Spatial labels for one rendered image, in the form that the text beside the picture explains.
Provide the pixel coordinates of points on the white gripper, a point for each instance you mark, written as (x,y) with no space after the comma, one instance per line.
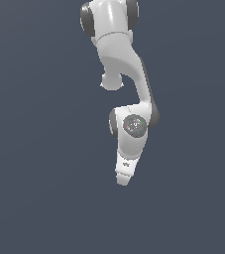
(125,163)

